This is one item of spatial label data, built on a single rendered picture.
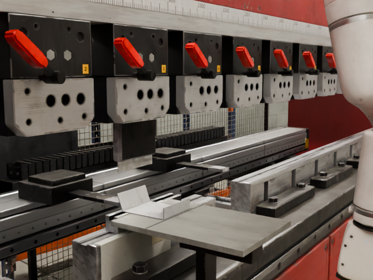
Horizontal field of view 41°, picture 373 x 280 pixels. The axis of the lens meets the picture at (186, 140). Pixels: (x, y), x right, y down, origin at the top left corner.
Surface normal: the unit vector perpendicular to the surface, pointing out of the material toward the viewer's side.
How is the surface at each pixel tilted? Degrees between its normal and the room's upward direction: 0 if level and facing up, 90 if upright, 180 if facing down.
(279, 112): 90
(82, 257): 90
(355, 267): 89
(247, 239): 0
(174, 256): 0
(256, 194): 90
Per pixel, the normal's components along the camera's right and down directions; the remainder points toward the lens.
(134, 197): 0.78, -0.29
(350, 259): -0.53, 0.10
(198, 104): 0.83, 0.08
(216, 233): 0.00, -0.99
